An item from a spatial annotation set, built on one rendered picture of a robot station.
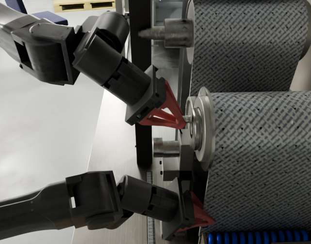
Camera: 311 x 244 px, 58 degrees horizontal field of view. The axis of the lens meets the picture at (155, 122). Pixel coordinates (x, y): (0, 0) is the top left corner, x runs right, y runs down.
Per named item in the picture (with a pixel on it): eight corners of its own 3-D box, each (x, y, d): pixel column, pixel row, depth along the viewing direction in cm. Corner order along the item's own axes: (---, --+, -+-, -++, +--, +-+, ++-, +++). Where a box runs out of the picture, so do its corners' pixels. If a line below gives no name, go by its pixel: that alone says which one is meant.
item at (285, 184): (198, 234, 59) (208, 173, 48) (308, 230, 60) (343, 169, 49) (199, 236, 59) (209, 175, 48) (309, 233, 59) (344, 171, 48)
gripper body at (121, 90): (133, 129, 43) (93, 102, 40) (136, 94, 51) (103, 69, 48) (162, 102, 40) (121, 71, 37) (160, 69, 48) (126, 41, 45)
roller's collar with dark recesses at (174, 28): (163, 42, 69) (163, 15, 65) (187, 41, 69) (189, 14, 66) (165, 52, 64) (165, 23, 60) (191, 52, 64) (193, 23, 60)
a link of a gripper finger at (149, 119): (170, 146, 48) (127, 117, 44) (169, 121, 54) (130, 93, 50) (199, 122, 45) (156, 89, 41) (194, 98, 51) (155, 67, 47)
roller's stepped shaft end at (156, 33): (138, 38, 67) (138, 24, 65) (163, 38, 67) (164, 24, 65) (138, 43, 64) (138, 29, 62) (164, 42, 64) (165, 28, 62)
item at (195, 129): (186, 132, 55) (189, 99, 51) (197, 132, 55) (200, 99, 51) (192, 159, 49) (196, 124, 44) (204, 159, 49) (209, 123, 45)
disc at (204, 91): (192, 130, 60) (200, 70, 50) (195, 130, 60) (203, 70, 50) (204, 189, 49) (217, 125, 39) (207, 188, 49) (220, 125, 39)
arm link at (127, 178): (119, 195, 45) (123, 166, 49) (103, 212, 50) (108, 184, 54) (156, 207, 47) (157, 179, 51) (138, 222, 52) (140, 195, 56)
